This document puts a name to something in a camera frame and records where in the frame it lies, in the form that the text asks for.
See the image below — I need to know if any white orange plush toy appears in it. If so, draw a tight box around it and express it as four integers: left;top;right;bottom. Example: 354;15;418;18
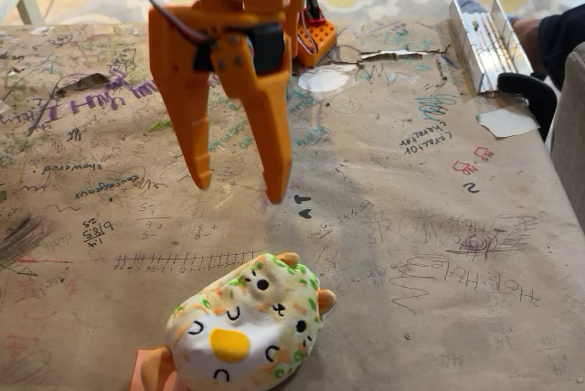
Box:
136;251;338;391

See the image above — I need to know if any orange grid robot base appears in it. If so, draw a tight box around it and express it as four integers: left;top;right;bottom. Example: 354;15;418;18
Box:
293;15;339;69

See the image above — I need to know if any black table clamp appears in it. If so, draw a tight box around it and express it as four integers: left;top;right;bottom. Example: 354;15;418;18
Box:
303;0;324;23

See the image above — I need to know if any scribbled brown paper cover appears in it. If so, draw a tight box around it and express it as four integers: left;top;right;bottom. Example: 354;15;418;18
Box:
0;17;585;391

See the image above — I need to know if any grey blue shoe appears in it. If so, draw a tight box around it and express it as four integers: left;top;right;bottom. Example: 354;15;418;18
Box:
453;0;520;26

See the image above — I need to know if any bare ankle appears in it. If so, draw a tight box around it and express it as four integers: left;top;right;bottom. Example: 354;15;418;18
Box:
510;16;548;77

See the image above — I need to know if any orange sticky note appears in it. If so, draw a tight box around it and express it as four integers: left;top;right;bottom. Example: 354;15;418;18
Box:
129;348;184;391

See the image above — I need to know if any grey upholstered seat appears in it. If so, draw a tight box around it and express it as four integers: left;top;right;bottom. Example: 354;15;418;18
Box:
548;40;585;224

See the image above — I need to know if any dark trouser leg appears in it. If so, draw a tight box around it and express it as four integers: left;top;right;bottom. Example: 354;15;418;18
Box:
536;2;585;91

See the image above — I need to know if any aluminium rail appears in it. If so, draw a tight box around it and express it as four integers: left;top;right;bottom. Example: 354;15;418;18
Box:
447;0;534;96

